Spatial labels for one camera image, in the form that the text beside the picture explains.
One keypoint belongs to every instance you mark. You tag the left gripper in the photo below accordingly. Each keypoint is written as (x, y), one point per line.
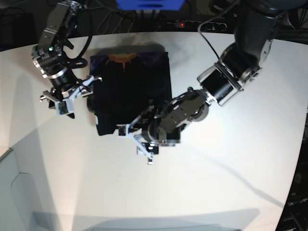
(148, 138)

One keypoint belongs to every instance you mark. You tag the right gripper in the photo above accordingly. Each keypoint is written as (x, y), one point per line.
(65, 85)

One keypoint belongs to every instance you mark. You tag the black T-shirt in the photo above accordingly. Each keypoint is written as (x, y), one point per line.
(130, 82)

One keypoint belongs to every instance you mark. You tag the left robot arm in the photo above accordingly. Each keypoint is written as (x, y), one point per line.
(161, 124)

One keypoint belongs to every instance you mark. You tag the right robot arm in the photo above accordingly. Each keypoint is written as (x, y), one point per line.
(49, 57)

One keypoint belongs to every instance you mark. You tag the blue plastic box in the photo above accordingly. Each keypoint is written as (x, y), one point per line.
(169, 5)

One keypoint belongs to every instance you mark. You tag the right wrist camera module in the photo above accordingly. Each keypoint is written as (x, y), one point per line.
(63, 108)

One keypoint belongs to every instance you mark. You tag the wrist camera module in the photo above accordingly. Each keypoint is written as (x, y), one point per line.
(63, 108)
(123, 130)

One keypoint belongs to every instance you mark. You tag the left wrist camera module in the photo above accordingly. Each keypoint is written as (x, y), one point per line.
(123, 130)

